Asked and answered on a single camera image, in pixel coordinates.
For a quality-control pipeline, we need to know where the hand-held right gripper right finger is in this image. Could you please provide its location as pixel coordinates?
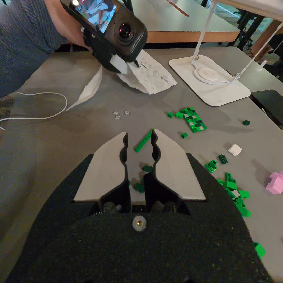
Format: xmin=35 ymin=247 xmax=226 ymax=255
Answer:
xmin=151 ymin=129 xmax=206 ymax=201

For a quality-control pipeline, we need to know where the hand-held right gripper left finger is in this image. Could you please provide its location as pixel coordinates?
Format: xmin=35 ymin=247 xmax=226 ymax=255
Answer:
xmin=74 ymin=132 xmax=130 ymax=203

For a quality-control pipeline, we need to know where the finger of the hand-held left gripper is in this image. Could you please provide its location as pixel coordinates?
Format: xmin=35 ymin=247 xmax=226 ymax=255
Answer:
xmin=110 ymin=55 xmax=129 ymax=74

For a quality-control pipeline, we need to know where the printed paper bag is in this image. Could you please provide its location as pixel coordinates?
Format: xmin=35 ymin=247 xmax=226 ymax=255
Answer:
xmin=117 ymin=50 xmax=178 ymax=95

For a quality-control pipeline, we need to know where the long green brick strip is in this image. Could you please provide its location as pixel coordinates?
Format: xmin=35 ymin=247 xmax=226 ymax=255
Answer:
xmin=134 ymin=129 xmax=155 ymax=153

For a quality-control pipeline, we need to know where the pile of green bricks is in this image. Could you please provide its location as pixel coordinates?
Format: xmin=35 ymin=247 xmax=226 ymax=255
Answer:
xmin=133 ymin=165 xmax=266 ymax=259

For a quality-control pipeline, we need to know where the person's left forearm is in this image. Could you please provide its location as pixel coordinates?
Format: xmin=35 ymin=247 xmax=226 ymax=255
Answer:
xmin=44 ymin=0 xmax=93 ymax=52

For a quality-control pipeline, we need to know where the grey desk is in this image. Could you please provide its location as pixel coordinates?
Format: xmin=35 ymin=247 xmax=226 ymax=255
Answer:
xmin=0 ymin=46 xmax=283 ymax=283

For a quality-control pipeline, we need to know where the black desk panel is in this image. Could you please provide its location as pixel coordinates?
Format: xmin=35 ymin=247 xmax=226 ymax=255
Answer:
xmin=251 ymin=89 xmax=283 ymax=126

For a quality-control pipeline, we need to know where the green hollow brick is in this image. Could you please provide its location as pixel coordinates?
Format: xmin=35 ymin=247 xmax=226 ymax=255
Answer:
xmin=204 ymin=160 xmax=218 ymax=173

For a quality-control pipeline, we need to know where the white torn paper piece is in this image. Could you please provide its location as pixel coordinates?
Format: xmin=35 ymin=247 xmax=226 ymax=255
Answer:
xmin=66 ymin=65 xmax=103 ymax=111

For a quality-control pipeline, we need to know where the checkered green brick plate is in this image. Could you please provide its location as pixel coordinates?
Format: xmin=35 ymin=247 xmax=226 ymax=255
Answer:
xmin=180 ymin=107 xmax=207 ymax=133

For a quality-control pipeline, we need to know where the white brick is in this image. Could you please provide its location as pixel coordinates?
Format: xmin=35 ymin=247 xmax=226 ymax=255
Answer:
xmin=228 ymin=144 xmax=243 ymax=156

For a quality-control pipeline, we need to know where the grey table with wooden edge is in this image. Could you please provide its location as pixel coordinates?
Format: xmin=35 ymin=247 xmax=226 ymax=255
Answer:
xmin=129 ymin=0 xmax=241 ymax=44

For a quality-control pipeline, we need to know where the person's dark ribbed sweater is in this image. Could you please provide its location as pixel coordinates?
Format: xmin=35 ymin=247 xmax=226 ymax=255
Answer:
xmin=0 ymin=0 xmax=67 ymax=98

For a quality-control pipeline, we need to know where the white book stand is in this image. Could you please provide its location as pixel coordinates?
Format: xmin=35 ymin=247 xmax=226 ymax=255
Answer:
xmin=169 ymin=0 xmax=283 ymax=107

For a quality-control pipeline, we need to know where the pink brick pig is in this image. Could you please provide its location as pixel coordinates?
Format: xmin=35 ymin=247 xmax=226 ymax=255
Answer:
xmin=265 ymin=171 xmax=283 ymax=194

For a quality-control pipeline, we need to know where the black chair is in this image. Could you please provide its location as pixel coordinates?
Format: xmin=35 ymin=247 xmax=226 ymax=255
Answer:
xmin=232 ymin=9 xmax=274 ymax=52

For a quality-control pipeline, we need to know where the white cable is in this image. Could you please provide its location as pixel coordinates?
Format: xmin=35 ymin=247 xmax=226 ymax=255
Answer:
xmin=0 ymin=92 xmax=68 ymax=131

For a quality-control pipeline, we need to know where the white pull cord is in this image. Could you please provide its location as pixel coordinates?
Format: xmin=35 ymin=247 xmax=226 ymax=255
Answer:
xmin=258 ymin=42 xmax=279 ymax=71

